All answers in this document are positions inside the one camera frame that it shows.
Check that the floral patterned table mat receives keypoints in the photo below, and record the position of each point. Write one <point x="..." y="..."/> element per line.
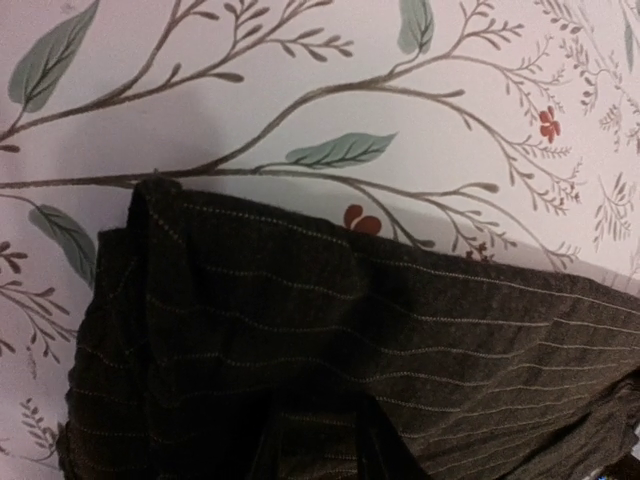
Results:
<point x="517" y="129"/>

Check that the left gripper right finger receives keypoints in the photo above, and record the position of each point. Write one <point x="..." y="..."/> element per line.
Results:
<point x="381" y="453"/>

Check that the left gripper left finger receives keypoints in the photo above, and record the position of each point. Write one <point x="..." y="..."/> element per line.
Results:
<point x="266" y="462"/>

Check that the black striped garment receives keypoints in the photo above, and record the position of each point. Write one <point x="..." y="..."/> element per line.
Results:
<point x="208" y="307"/>

